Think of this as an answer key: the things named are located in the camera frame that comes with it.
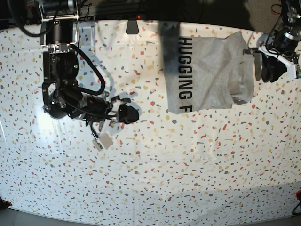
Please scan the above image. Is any grey T-shirt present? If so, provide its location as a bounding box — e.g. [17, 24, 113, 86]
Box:
[161, 30, 254, 114]

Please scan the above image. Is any red corner clamp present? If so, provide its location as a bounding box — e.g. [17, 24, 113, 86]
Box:
[0, 199, 12, 209]
[295, 190, 301, 202]

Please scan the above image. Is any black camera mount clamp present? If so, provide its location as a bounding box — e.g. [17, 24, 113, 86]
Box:
[126, 20, 139, 35]

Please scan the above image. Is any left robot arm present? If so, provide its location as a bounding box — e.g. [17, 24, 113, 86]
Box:
[245, 0, 301, 83]

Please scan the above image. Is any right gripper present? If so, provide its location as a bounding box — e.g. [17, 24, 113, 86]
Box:
[84, 95, 139, 132]

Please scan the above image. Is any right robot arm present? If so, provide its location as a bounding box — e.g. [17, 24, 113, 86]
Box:
[39, 0, 139, 129]

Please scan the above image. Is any red corner clamp right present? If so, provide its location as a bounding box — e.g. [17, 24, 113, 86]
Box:
[295, 190, 301, 202]

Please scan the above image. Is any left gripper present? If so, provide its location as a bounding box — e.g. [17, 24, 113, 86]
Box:
[243, 28, 301, 82]

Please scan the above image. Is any red corner clamp left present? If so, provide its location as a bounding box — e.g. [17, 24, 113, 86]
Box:
[0, 199, 12, 209]

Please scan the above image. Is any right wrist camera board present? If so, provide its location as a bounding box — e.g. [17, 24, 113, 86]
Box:
[92, 133, 113, 151]

